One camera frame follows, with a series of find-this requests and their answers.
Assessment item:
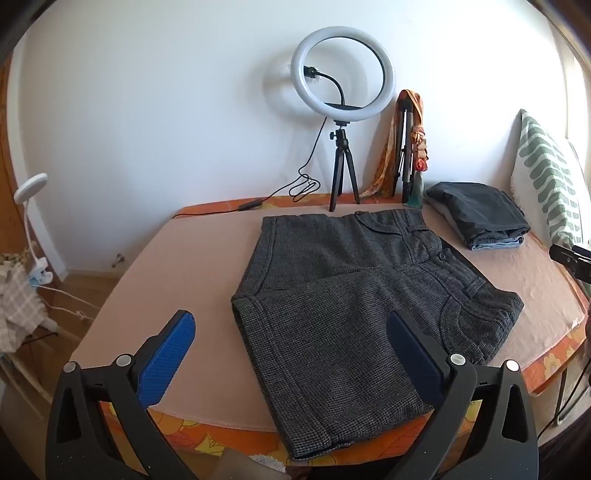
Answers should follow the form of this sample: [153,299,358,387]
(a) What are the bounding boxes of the checkered grey cloth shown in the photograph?
[0,251,52,354]

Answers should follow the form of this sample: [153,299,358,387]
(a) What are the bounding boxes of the black mini tripod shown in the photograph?
[328,120,361,213]

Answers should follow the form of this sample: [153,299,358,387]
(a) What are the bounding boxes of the green patterned white pillow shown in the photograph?
[509,109,591,296]

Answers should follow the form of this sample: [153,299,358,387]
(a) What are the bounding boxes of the white clip desk lamp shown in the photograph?
[13,173,55,288]

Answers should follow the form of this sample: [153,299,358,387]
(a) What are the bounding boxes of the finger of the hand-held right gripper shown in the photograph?
[549,244,591,283]

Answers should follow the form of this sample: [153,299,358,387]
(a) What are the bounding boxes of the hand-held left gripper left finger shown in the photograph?
[45,310,198,480]

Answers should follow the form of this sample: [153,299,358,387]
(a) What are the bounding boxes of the grey tweed short pants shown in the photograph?
[230,209,526,460]

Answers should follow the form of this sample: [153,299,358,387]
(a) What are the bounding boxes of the black ring light cable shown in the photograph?
[172,117,329,219]

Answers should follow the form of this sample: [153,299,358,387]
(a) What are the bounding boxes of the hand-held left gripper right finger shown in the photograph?
[383,310,539,480]

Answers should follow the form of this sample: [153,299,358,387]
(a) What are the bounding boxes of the folded dark grey pants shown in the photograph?
[425,182,531,247]

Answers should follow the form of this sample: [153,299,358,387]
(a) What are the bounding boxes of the white ring light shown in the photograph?
[290,26,396,124]

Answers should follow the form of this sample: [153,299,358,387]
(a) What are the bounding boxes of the black folded tripod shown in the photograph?
[393,96,416,204]

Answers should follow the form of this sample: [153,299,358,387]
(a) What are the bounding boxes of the white power cable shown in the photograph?
[33,283,101,320]

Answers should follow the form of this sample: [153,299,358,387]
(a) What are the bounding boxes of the pink blanket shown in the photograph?
[69,202,583,433]

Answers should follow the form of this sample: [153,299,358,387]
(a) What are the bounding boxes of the orange patterned scarf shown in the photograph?
[358,89,430,199]

